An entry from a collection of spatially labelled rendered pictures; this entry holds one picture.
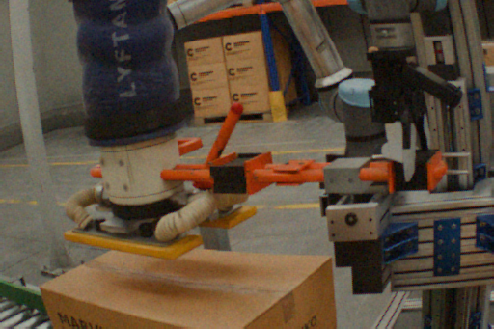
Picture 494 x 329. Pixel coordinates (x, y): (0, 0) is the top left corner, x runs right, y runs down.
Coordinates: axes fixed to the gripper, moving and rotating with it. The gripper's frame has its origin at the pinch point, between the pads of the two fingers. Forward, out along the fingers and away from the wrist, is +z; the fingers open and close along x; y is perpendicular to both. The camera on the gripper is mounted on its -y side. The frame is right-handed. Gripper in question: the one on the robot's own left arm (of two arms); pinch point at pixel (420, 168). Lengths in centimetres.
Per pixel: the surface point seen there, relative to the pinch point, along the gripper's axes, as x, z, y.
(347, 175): 3.8, -0.1, 12.7
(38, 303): -16, 61, 157
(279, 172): 3.6, -0.5, 26.0
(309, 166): -0.4, -0.4, 22.4
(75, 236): 16, 12, 72
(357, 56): -804, 51, 391
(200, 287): 3, 26, 50
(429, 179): 4.6, 0.7, -3.4
